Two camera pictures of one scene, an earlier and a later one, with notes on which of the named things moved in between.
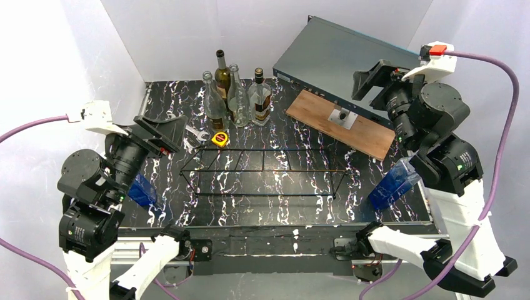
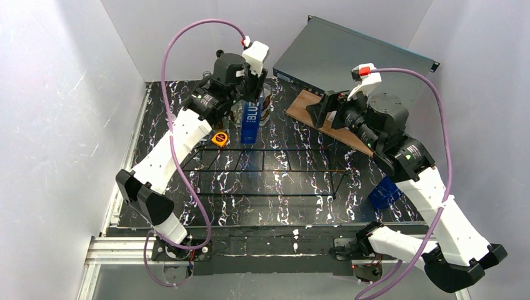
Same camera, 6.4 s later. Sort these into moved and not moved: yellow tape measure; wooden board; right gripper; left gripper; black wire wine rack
Moved: right gripper; left gripper
Not moved: wooden board; black wire wine rack; yellow tape measure
